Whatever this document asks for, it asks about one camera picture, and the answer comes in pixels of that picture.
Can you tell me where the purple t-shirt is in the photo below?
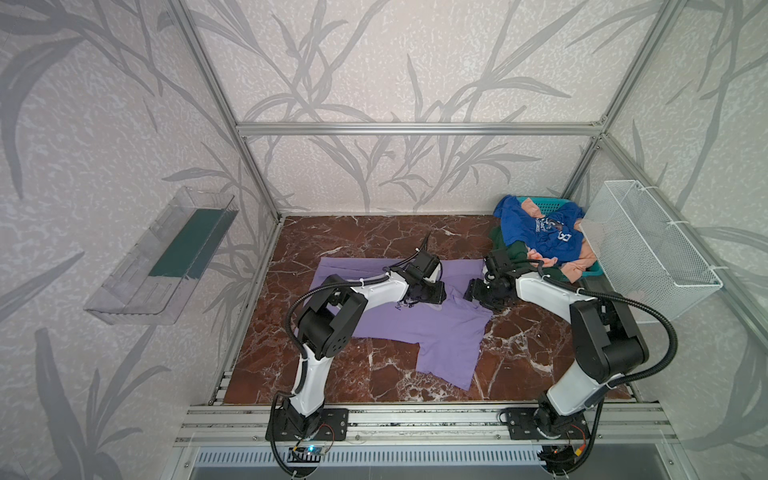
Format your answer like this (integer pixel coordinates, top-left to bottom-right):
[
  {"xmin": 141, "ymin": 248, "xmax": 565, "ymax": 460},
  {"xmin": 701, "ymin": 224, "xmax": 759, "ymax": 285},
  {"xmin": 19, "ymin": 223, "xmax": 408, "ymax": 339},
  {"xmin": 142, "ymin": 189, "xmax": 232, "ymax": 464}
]
[{"xmin": 308, "ymin": 256, "xmax": 494, "ymax": 391}]

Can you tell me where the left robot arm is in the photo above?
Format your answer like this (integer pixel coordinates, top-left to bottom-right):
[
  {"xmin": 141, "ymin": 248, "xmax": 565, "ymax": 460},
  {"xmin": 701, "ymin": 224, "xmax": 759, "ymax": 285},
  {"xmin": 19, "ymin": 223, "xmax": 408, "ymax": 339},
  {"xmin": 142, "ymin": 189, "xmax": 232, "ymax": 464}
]
[{"xmin": 266, "ymin": 247, "xmax": 446, "ymax": 441}]

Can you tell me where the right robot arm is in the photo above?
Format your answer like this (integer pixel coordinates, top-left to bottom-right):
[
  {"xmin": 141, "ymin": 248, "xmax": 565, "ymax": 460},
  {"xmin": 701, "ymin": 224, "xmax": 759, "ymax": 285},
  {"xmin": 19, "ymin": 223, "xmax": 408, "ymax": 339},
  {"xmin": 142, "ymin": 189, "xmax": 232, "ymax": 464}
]
[{"xmin": 464, "ymin": 249, "xmax": 679, "ymax": 439}]

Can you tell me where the green t-shirt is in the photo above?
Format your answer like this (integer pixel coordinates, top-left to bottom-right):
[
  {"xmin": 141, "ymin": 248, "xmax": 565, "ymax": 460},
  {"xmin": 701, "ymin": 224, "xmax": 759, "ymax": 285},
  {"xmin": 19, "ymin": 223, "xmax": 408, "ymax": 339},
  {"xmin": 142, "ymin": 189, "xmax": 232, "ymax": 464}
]
[{"xmin": 489, "ymin": 226, "xmax": 570, "ymax": 283}]

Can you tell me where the pink t-shirt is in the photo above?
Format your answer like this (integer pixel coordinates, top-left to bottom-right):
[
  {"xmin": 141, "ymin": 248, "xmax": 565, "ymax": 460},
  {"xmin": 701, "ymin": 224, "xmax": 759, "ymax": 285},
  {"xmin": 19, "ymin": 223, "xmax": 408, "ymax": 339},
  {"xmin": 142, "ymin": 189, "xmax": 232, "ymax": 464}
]
[{"xmin": 523, "ymin": 204, "xmax": 597, "ymax": 283}]

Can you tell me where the blue t-shirt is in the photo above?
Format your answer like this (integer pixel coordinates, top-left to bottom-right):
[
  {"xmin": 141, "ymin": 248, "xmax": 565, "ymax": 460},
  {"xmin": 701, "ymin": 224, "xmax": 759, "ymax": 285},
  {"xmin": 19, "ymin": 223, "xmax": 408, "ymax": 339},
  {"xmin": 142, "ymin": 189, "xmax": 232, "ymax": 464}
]
[{"xmin": 493, "ymin": 195, "xmax": 584, "ymax": 263}]

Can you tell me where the teal plastic basket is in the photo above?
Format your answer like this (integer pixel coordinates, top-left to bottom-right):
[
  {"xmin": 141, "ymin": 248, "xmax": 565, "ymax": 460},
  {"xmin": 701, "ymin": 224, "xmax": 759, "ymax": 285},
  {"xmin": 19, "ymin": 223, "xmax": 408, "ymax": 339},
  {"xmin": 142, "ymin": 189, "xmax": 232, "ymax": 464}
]
[{"xmin": 520, "ymin": 197, "xmax": 604, "ymax": 277}]

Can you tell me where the right wiring bundle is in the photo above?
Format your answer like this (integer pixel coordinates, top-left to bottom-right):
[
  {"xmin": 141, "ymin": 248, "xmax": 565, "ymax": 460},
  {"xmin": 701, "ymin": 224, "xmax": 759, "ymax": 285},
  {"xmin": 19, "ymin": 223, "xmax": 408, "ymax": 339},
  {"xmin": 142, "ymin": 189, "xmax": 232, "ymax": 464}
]
[{"xmin": 536, "ymin": 440, "xmax": 592, "ymax": 478}]

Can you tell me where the left circuit board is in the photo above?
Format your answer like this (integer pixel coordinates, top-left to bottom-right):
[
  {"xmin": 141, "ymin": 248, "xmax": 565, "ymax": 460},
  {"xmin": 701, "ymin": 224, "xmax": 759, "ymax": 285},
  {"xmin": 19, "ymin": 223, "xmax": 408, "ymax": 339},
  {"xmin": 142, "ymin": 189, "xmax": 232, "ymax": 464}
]
[{"xmin": 288, "ymin": 444, "xmax": 332, "ymax": 463}]

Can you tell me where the clear plastic tray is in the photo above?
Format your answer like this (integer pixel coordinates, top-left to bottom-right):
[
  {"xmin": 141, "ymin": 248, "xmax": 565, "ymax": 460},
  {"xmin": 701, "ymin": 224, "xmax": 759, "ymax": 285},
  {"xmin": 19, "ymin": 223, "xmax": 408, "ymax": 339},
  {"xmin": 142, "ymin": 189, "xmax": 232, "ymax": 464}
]
[{"xmin": 84, "ymin": 187, "xmax": 239, "ymax": 326}]

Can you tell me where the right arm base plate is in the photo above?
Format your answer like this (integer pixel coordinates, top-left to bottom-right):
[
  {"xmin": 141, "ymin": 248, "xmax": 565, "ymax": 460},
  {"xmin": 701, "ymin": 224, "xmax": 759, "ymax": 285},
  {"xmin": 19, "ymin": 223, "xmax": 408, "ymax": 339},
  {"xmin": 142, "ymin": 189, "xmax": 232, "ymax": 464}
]
[{"xmin": 498, "ymin": 406, "xmax": 591, "ymax": 443}]

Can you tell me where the white wire basket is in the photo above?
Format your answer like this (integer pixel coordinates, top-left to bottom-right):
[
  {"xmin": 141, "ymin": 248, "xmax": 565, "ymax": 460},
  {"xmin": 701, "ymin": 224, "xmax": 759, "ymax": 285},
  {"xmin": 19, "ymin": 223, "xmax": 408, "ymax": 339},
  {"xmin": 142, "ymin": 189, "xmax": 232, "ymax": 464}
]
[{"xmin": 581, "ymin": 180, "xmax": 723, "ymax": 320}]

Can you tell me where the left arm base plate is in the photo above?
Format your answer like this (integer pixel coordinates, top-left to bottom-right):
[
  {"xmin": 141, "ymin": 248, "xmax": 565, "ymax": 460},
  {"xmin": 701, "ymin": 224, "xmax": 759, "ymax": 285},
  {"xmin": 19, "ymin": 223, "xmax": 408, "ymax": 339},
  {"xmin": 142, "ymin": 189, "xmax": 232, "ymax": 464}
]
[{"xmin": 265, "ymin": 407, "xmax": 349, "ymax": 442}]

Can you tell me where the aluminium front rail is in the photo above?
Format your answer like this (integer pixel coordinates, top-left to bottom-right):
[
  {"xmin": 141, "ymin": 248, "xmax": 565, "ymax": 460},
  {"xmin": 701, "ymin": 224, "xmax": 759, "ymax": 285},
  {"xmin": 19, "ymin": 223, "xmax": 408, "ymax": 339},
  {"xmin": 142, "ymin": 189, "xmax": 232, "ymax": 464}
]
[{"xmin": 173, "ymin": 402, "xmax": 679, "ymax": 447}]

